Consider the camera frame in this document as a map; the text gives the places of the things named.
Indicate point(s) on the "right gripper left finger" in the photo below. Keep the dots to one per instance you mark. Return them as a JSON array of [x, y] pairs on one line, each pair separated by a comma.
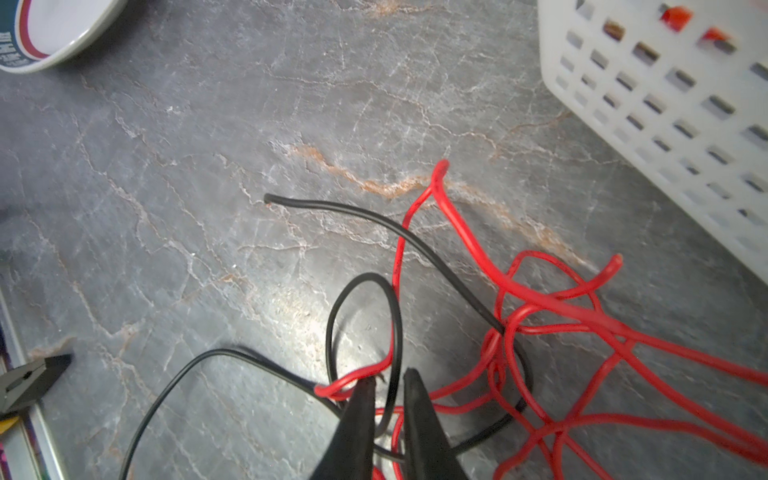
[[350, 452]]

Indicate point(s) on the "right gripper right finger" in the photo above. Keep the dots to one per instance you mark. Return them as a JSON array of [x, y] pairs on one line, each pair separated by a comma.
[[427, 451]]

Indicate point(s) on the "middle white plastic basket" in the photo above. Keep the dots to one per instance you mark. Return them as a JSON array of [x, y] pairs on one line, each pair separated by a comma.
[[679, 89]]

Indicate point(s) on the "green rimmed white plate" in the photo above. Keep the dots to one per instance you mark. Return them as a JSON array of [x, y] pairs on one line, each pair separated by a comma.
[[39, 34]]

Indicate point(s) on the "aluminium front rail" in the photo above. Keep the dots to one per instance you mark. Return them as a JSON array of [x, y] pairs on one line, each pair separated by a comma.
[[28, 446]]

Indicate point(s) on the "yellow handled pliers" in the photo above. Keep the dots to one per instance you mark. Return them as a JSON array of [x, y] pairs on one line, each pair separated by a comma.
[[24, 386]]

